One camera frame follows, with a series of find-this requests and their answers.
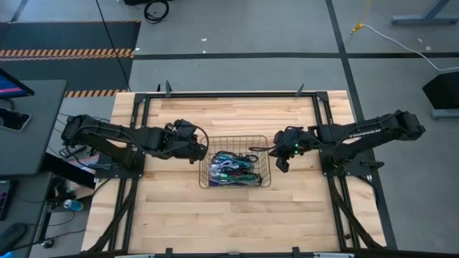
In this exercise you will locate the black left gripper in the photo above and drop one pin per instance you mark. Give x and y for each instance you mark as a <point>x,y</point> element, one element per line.
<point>179,143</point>

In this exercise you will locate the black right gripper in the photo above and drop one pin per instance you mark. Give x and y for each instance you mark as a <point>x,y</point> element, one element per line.
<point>290,143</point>

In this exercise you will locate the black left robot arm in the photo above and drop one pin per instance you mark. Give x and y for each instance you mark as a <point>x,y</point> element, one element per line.
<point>118,134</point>

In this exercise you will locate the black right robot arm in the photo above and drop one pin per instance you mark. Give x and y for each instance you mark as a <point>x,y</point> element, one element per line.
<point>373,130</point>

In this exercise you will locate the black power adapter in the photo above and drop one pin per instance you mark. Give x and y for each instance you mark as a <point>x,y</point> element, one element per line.
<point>70,152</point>

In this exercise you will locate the black flat panel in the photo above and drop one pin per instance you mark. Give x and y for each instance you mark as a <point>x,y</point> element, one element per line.
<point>70,175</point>

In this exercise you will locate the clear water bottle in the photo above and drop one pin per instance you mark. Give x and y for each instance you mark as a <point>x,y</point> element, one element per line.
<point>73,205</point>

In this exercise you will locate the dark grey desk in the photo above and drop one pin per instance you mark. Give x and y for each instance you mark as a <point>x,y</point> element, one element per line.
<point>39,136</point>

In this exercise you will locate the black equipment case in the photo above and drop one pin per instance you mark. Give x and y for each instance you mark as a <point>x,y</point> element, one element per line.
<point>134,1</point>

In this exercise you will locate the grey stand foot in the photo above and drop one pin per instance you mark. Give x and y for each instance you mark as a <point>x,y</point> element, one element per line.
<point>444,114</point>

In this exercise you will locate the black caster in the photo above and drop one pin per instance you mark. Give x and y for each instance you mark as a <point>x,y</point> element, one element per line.
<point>47,243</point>

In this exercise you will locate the low grey side desk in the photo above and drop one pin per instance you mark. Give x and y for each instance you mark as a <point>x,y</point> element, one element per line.
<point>28,200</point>

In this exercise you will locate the black hazard-striped floor mat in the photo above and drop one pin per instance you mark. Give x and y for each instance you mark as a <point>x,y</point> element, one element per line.
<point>71,36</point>

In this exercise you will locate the black box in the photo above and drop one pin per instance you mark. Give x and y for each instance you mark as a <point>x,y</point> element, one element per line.
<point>444,91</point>

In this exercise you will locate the black smartphone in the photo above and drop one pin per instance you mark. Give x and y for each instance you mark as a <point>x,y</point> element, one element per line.
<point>12,119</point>

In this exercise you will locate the dark keyboard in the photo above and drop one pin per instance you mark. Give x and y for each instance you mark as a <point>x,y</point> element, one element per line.
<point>4,199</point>

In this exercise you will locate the computer monitor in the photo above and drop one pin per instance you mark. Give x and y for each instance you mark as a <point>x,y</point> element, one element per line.
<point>10,87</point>

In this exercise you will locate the black computer mouse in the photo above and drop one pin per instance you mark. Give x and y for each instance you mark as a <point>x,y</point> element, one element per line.
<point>10,234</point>

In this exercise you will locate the grey metal table leg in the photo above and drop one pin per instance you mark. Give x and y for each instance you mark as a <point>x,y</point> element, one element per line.
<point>423,18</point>

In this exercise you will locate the black aluminium table frame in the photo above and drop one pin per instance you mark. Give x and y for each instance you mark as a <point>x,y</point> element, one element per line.
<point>229,95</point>

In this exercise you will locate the black frame clamp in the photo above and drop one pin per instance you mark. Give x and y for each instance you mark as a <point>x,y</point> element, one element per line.
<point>299,89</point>
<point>167,89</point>
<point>168,252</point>
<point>295,251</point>

